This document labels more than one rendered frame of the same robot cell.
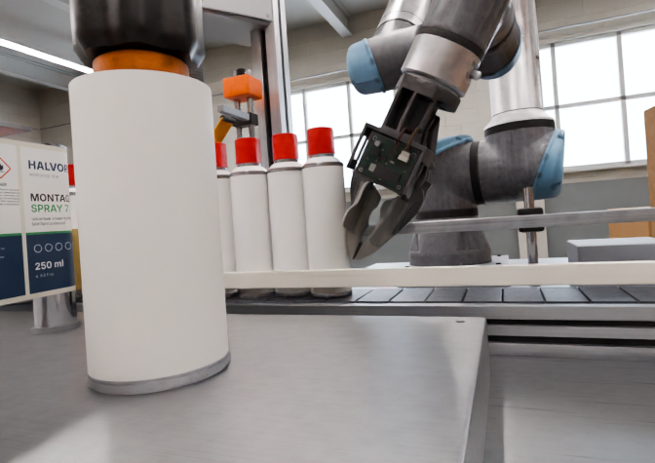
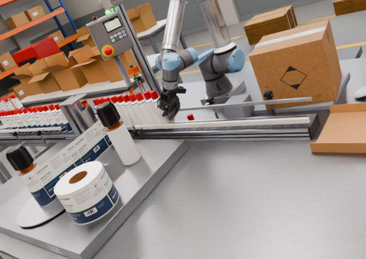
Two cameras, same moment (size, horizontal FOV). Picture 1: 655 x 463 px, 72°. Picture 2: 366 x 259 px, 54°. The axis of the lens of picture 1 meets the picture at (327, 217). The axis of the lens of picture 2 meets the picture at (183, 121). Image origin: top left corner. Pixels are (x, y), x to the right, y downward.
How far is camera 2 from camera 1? 1.36 m
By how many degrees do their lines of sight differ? 33
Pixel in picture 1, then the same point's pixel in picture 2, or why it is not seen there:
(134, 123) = (115, 136)
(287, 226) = (153, 114)
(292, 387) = (146, 162)
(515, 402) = (186, 155)
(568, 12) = not seen: outside the picture
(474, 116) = not seen: outside the picture
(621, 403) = (200, 154)
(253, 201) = (144, 109)
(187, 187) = (125, 140)
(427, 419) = (156, 167)
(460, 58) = (170, 84)
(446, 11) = (164, 76)
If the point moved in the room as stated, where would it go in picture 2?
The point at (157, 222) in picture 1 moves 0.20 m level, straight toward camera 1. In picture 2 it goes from (123, 146) to (121, 169)
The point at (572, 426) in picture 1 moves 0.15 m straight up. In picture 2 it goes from (188, 160) to (175, 131)
